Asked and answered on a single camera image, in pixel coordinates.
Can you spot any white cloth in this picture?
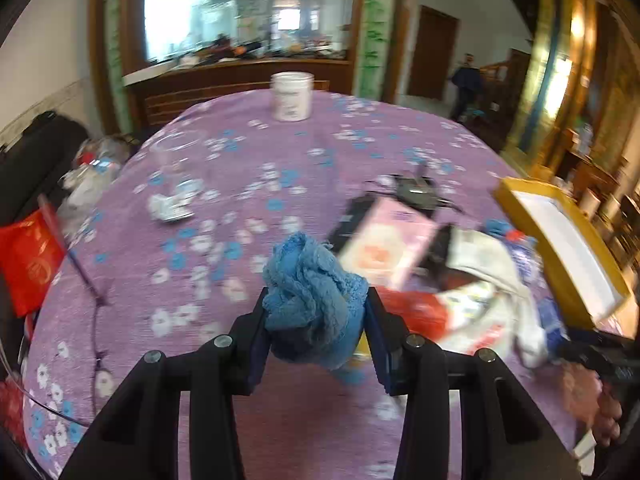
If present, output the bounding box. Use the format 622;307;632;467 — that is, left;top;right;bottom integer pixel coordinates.
446;226;548;368

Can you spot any blue knitted cloth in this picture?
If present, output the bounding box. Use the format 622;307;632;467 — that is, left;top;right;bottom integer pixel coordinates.
262;232;369;370

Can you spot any pink tissue pack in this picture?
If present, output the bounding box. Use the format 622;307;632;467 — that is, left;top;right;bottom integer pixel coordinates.
337;197;438;290

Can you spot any person's right hand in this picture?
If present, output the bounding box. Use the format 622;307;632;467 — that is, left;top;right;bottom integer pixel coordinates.
562;363;622;448

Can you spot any yellow cardboard box tray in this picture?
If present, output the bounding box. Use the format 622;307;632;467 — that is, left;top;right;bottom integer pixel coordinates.
494;178;634;330

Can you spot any purple floral tablecloth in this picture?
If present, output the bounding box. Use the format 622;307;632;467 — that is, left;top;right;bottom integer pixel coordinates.
22;88;582;480

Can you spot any red plastic bag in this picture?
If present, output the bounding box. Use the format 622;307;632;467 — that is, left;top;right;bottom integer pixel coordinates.
1;194;67;318

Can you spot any silver foil blister pack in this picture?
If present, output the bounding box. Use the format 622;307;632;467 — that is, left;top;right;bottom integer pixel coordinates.
148;194;194;222

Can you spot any black round motor device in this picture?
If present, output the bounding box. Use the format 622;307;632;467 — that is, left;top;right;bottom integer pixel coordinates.
369;162;464;219

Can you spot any clear plastic cup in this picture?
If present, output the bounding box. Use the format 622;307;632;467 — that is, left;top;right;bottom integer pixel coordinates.
151;129;205;205

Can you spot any black bag on sofa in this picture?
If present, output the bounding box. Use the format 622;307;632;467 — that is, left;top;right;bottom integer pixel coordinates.
0;110;89;226

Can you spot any person in dark clothes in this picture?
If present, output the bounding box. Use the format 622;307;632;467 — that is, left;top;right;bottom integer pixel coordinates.
449;53;484;122

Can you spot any wooden cabinet counter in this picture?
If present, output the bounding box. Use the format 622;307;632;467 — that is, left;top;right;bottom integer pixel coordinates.
126;58;355;130

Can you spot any white plastic jar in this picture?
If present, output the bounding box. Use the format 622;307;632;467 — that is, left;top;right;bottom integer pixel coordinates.
270;72;314;122

